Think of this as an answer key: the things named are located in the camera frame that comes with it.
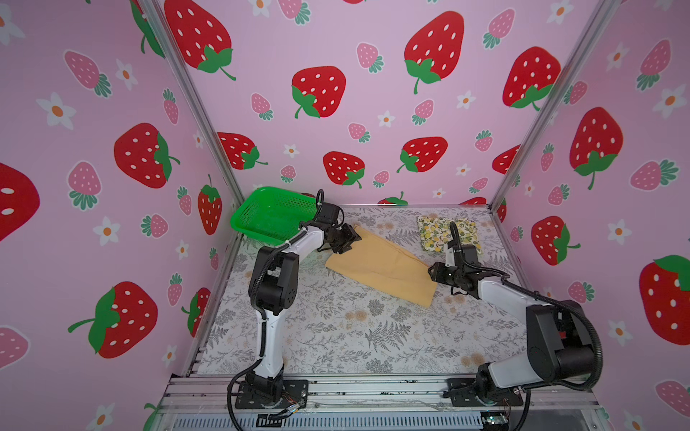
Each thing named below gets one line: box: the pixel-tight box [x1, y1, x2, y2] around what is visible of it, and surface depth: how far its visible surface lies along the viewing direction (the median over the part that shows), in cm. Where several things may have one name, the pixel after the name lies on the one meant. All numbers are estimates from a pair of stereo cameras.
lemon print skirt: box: [416, 215, 483, 255], surface depth 113 cm
